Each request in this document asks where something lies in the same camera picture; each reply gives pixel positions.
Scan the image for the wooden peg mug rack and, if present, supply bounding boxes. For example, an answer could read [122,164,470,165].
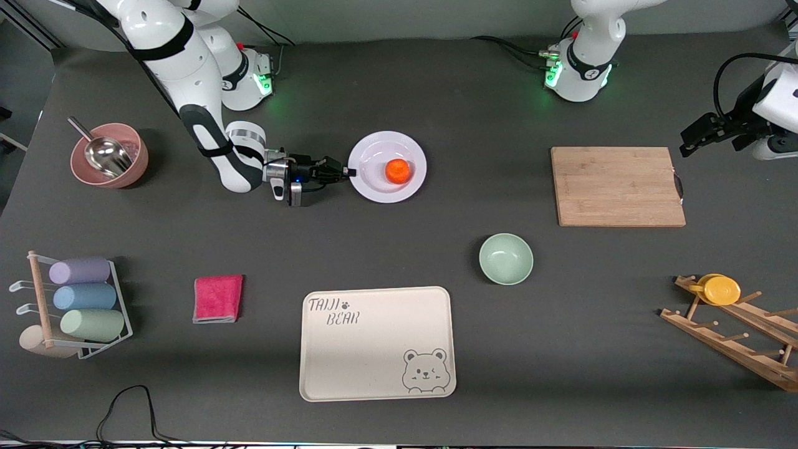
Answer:
[660,275,798,393]

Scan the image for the green cup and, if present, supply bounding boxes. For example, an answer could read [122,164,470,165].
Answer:
[60,309,126,343]

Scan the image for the blue cup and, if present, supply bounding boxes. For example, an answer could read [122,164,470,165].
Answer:
[52,283,118,312]

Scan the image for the purple cup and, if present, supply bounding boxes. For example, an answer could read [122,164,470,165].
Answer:
[49,256,112,286]

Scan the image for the pink bowl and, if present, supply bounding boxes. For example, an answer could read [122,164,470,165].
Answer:
[70,122,150,189]

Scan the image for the yellow cup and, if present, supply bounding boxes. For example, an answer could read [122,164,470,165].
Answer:
[689,273,742,306]

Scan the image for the white round plate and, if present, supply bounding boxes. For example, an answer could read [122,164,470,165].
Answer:
[348,130,428,204]

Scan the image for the pale green bowl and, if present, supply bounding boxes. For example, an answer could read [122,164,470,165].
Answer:
[479,233,534,286]

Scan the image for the pink folded cloth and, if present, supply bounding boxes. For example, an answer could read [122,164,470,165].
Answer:
[193,274,244,324]

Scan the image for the beige cup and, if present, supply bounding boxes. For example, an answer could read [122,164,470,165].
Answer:
[19,325,79,359]

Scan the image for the black arm base cables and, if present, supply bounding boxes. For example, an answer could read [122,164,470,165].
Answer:
[236,9,297,79]
[471,16,584,72]

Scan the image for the metal scoop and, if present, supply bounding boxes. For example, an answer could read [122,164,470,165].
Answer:
[67,116,133,178]

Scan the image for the black floor cable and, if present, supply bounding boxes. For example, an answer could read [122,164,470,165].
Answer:
[0,385,250,449]

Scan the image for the cream bear print tray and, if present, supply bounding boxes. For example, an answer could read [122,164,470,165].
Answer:
[299,286,457,402]

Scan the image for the white wire cup rack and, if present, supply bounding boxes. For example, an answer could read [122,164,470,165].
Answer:
[9,251,134,360]

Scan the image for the wooden cutting board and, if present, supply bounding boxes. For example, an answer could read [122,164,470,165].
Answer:
[550,147,687,228]

